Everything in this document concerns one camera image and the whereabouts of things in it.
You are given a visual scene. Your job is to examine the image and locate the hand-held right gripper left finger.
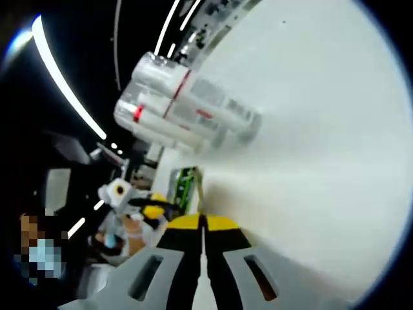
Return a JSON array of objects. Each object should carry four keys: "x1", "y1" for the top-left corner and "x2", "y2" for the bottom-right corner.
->
[{"x1": 57, "y1": 214, "x2": 207, "y2": 310}]

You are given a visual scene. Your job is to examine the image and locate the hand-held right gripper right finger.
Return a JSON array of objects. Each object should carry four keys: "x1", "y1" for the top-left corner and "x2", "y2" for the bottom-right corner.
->
[{"x1": 205, "y1": 214, "x2": 359, "y2": 310}]

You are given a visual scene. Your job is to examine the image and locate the green black skincare sachet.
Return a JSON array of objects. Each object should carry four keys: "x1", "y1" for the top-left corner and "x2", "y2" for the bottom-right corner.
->
[{"x1": 172, "y1": 166, "x2": 199, "y2": 216}]

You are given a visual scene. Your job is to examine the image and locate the red collar skincare bottle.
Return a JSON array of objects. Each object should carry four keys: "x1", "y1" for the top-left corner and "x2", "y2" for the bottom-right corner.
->
[{"x1": 113, "y1": 96, "x2": 214, "y2": 152}]

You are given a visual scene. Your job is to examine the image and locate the small white skincare spray bottle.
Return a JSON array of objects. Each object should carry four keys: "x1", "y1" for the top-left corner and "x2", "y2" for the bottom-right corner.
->
[
  {"x1": 131, "y1": 51, "x2": 256, "y2": 110},
  {"x1": 141, "y1": 80, "x2": 262, "y2": 143}
]

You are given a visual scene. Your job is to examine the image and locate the person's left hand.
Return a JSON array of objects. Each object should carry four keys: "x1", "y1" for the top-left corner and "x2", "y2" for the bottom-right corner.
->
[{"x1": 121, "y1": 215, "x2": 149, "y2": 242}]

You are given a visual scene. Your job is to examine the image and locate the long ceiling light strip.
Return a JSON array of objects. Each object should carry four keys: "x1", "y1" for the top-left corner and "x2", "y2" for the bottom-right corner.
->
[{"x1": 31, "y1": 14, "x2": 107, "y2": 140}]

